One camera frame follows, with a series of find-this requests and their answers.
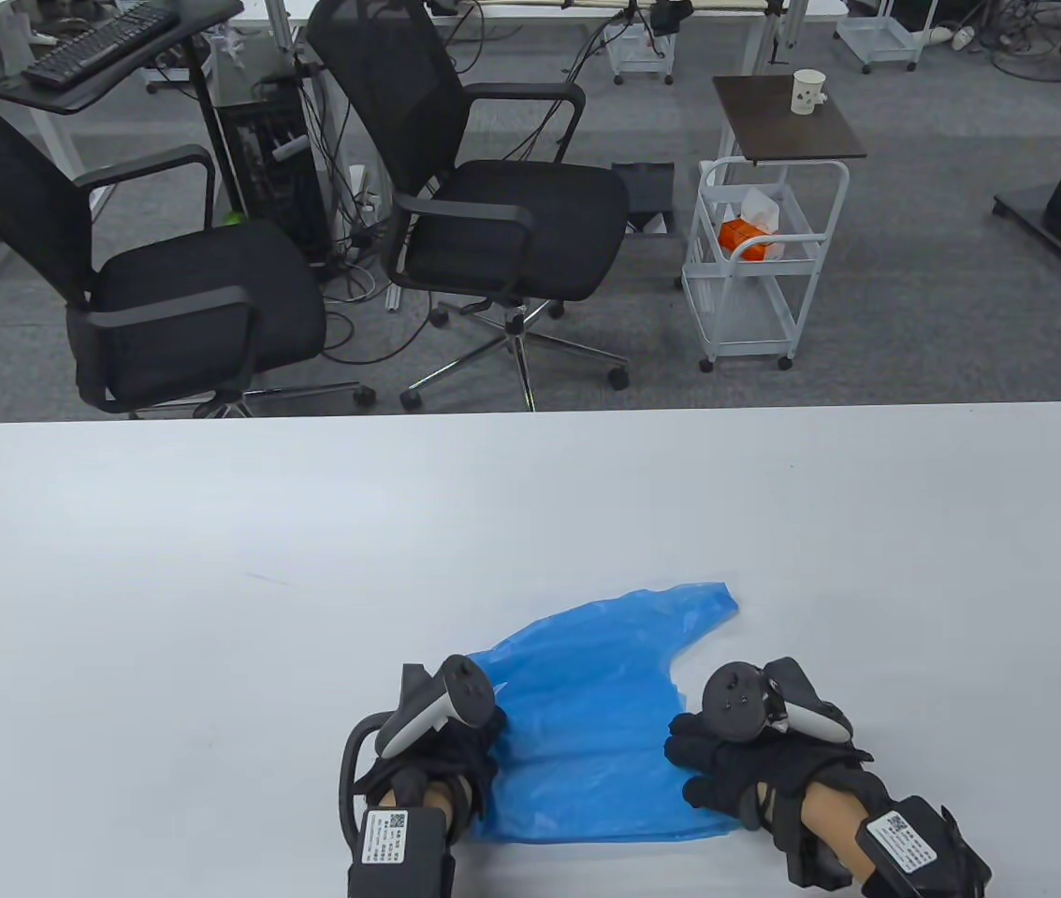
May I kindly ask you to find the person's right hand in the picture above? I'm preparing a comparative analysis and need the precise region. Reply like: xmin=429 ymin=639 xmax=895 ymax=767
xmin=664 ymin=659 xmax=876 ymax=833

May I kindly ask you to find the person's left hand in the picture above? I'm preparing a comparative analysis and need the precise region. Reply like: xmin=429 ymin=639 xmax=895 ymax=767
xmin=357 ymin=664 xmax=508 ymax=843

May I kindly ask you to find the blue plastic bag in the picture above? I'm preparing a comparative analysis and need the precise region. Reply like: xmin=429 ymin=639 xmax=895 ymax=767
xmin=465 ymin=580 xmax=742 ymax=846

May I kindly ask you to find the person's left forearm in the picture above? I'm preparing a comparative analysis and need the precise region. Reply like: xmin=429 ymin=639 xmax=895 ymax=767
xmin=371 ymin=781 xmax=458 ymax=824

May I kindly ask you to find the person's right forearm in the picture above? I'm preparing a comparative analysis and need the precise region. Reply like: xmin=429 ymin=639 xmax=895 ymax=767
xmin=797 ymin=781 xmax=887 ymax=885

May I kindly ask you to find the left black white controller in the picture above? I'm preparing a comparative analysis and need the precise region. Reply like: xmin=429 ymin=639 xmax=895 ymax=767
xmin=339 ymin=655 xmax=497 ymax=824

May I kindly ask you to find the black white controller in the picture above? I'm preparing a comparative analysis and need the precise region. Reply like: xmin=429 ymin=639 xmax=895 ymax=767
xmin=339 ymin=655 xmax=497 ymax=824
xmin=701 ymin=658 xmax=852 ymax=746

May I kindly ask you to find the right black white controller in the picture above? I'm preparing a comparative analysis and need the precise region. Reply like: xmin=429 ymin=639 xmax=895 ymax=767
xmin=701 ymin=658 xmax=852 ymax=746

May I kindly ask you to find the black mesh office chair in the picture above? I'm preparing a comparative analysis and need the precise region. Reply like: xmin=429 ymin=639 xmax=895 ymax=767
xmin=0 ymin=56 xmax=377 ymax=419
xmin=304 ymin=0 xmax=632 ymax=413

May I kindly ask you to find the orange tissue box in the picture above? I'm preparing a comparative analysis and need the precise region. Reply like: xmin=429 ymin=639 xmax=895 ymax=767
xmin=718 ymin=187 xmax=786 ymax=263

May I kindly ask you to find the black box on floor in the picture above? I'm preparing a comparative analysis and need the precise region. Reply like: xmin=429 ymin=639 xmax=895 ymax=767
xmin=612 ymin=162 xmax=678 ymax=235

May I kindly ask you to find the black computer tower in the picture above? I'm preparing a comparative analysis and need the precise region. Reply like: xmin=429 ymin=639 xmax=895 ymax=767
xmin=215 ymin=98 xmax=333 ymax=265

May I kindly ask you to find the dark brown side table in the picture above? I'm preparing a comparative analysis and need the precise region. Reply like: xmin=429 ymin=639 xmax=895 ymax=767
xmin=712 ymin=75 xmax=868 ymax=166

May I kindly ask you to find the small white rolling cart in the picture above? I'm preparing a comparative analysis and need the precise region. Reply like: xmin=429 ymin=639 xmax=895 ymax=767
xmin=835 ymin=0 xmax=941 ymax=74
xmin=605 ymin=19 xmax=678 ymax=85

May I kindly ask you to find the long white desk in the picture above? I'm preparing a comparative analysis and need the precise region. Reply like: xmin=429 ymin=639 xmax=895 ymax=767
xmin=240 ymin=0 xmax=850 ymax=71

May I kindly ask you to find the black tray stand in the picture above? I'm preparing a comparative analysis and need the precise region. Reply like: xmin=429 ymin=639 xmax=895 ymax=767
xmin=0 ymin=0 xmax=246 ymax=230

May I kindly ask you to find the black keyboard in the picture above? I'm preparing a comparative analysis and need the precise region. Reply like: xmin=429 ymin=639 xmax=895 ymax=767
xmin=22 ymin=0 xmax=182 ymax=92

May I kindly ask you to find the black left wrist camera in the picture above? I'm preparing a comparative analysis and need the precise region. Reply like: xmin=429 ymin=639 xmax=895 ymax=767
xmin=346 ymin=806 xmax=458 ymax=898

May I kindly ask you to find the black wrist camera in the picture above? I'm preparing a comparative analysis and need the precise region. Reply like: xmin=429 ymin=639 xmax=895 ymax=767
xmin=346 ymin=806 xmax=458 ymax=898
xmin=853 ymin=797 xmax=995 ymax=898

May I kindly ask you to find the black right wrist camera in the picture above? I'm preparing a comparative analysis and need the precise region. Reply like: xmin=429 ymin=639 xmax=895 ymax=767
xmin=853 ymin=797 xmax=995 ymax=898

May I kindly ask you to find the white wire rolling cart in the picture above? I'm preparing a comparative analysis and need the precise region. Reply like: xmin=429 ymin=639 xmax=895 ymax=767
xmin=680 ymin=157 xmax=850 ymax=372

